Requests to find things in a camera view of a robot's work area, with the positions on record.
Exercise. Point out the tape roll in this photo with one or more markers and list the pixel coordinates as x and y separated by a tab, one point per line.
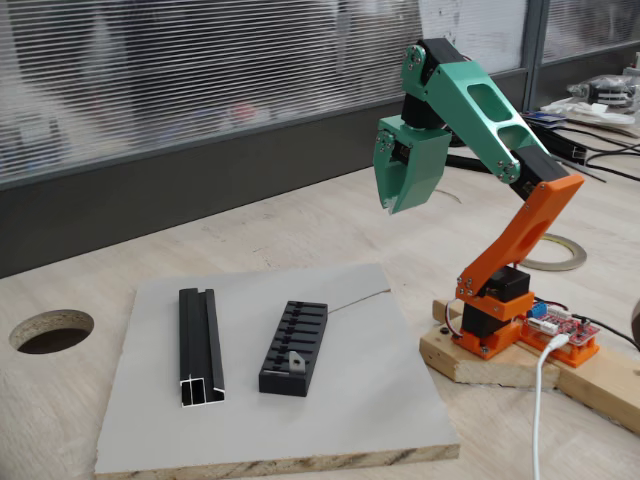
575	257

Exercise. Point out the grey wooden board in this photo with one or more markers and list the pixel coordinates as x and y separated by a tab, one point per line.
350	400

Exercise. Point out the black slotted holder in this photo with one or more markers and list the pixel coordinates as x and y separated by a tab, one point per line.
282	382

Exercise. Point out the small grey metal bracket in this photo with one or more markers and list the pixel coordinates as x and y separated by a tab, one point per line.
296	362

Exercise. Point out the orange controller board tray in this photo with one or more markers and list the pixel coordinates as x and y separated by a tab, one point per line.
580	356

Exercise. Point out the grey black device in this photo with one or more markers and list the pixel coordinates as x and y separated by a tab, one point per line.
605	90

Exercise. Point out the dark round object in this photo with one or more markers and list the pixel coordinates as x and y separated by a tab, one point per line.
636	325

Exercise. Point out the white paper sheet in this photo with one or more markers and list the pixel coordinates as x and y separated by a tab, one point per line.
475	30

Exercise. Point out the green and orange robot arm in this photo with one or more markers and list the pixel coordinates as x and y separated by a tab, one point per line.
555	192

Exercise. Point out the long wooden plank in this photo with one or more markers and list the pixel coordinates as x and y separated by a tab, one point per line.
600	385

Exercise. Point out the black flat bar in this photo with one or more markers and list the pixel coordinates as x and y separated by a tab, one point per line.
470	164

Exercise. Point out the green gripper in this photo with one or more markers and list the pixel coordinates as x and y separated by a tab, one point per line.
424	165

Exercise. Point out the white plastic sheet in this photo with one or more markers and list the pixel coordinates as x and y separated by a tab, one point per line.
600	112

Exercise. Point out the light wooden block with screws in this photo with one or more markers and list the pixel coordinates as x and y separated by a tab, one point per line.
442	310

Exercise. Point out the red controller board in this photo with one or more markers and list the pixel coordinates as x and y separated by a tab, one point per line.
575	332

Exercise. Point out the black profile with silver end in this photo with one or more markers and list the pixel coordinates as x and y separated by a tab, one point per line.
570	152

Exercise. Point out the wooden base block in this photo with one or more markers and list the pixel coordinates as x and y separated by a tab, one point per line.
490	372

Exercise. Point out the blue flat item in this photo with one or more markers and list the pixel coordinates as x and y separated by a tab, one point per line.
542	118

